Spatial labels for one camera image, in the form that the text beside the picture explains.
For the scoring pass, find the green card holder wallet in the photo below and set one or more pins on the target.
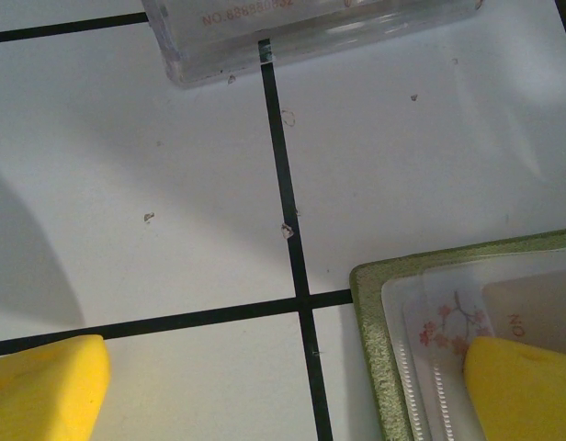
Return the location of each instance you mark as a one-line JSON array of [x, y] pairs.
[[370, 344]]

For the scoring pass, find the beige numbered card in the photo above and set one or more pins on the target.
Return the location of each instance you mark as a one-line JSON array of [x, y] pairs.
[[540, 298]]

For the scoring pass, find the white blossom VIP card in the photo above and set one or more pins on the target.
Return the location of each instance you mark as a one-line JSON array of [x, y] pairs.
[[310, 9]]

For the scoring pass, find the clear acrylic card stand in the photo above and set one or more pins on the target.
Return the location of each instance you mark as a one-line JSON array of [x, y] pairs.
[[218, 59]]

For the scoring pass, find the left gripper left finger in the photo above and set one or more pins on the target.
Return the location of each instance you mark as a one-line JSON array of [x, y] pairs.
[[44, 390]]

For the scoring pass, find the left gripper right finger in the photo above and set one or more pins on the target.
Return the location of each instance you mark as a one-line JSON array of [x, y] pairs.
[[526, 395]]

